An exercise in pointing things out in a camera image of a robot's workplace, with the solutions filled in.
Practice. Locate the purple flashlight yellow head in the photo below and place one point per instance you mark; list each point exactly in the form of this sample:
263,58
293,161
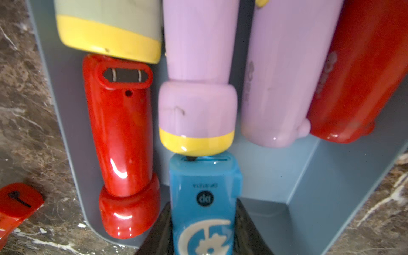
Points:
289,42
197,106

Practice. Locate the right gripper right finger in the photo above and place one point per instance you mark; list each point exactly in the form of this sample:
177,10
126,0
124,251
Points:
247,240

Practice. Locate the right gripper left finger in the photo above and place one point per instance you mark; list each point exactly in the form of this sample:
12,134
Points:
160,239

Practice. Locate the red flashlight white logo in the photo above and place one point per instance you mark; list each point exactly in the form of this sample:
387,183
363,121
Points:
120,111

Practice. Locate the blue plastic storage box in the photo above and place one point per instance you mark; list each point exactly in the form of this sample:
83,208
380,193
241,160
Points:
300,198

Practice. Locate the blue flashlight white logo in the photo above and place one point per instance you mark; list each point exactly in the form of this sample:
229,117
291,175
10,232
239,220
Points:
204,193

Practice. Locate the light green flashlight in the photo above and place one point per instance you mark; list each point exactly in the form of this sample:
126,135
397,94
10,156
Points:
129,29

